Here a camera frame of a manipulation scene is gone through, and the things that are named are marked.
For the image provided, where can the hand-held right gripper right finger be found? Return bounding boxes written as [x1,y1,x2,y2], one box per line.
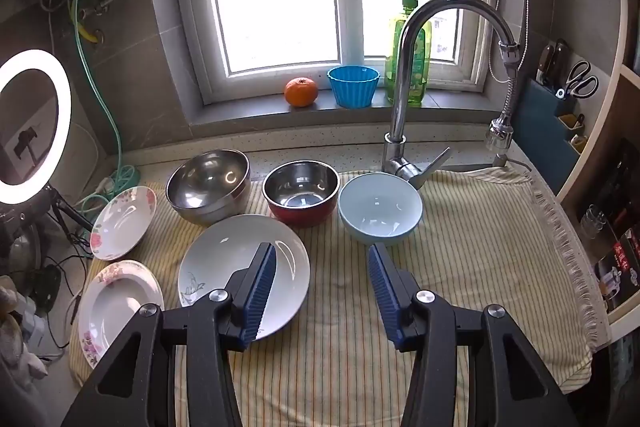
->
[367,243,581,427]

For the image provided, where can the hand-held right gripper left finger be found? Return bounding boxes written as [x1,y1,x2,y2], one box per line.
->
[60,243,278,427]

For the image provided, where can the light blue ceramic bowl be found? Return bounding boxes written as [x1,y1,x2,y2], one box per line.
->
[338,172,424,247]

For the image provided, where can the red steel bowl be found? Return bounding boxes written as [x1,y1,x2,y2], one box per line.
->
[262,161,341,228]

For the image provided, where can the large steel bowl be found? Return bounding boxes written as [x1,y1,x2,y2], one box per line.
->
[166,149,251,228]

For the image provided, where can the magenta flower floral plate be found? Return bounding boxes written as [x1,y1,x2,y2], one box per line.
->
[77,260,165,370]

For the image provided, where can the pink rose floral plate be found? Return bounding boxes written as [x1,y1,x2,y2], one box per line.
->
[91,186,158,262]

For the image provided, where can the yellow striped cloth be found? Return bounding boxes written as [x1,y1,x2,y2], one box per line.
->
[67,169,613,427]

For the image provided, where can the green power strip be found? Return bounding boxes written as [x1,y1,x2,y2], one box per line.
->
[107,164,142,192]

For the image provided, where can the chrome faucet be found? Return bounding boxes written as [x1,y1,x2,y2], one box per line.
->
[382,0,518,190]

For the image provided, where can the faucet spray head extension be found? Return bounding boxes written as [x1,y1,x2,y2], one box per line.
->
[484,41,523,168]

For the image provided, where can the orange tangerine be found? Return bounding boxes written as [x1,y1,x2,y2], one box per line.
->
[284,77,319,108]

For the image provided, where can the black tripod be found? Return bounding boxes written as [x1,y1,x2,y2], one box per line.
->
[50,187,96,233]

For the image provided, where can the blue fluted cup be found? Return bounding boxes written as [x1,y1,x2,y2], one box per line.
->
[327,66,382,110]

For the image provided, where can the dark rounded base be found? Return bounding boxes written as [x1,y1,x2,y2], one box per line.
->
[32,264,63,313]

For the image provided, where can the clear glass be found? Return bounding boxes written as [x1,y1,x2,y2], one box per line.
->
[580,204,608,240]

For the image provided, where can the green dish soap bottle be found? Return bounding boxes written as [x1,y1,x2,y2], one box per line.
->
[384,0,433,105]

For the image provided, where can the dark blue knife holder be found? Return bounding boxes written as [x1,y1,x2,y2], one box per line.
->
[512,77,588,158]

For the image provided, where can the printed box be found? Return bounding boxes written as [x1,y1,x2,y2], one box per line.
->
[592,237,640,313]

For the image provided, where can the wooden shelf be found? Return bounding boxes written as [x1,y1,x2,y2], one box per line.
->
[555,0,640,328]

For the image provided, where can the green hose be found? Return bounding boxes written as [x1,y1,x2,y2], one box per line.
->
[72,0,141,212]

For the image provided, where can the white ring light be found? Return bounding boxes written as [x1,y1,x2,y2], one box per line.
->
[0,49,72,206]

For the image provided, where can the black handled scissors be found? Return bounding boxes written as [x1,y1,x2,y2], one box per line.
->
[556,61,599,100]

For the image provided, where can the brown handled knife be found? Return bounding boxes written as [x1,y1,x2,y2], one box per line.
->
[552,39,571,88]
[536,44,555,85]

